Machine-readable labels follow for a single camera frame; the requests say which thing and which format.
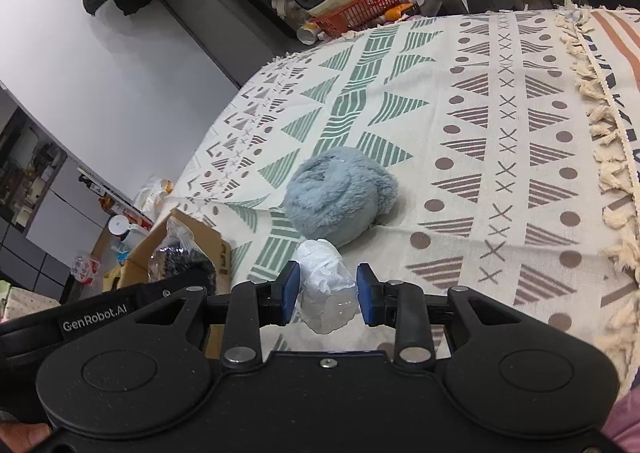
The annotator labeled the white soft item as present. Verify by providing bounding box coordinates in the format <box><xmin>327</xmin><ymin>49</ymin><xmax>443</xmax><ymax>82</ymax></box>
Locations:
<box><xmin>294</xmin><ymin>239</ymin><xmax>359</xmax><ymax>335</ymax></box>

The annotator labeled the brown cardboard box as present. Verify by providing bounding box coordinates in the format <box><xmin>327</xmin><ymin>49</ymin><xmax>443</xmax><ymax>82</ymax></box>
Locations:
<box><xmin>102</xmin><ymin>207</ymin><xmax>234</xmax><ymax>359</ymax></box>

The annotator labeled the blue fluffy plush toy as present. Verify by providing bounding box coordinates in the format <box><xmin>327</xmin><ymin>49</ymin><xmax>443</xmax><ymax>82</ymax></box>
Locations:
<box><xmin>282</xmin><ymin>146</ymin><xmax>399</xmax><ymax>248</ymax></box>

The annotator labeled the white electric kettle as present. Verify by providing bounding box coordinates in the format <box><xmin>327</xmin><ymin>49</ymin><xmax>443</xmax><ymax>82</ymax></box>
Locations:
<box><xmin>107</xmin><ymin>214</ymin><xmax>149</xmax><ymax>251</ymax></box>

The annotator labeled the patterned tassel blanket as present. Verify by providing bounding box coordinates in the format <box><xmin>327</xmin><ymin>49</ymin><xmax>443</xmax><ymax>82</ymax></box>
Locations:
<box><xmin>168</xmin><ymin>11</ymin><xmax>639</xmax><ymax>388</ymax></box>

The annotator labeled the red plastic basket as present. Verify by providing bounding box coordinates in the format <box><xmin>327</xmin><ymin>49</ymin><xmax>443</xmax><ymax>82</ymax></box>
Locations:
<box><xmin>311</xmin><ymin>0</ymin><xmax>399</xmax><ymax>38</ymax></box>

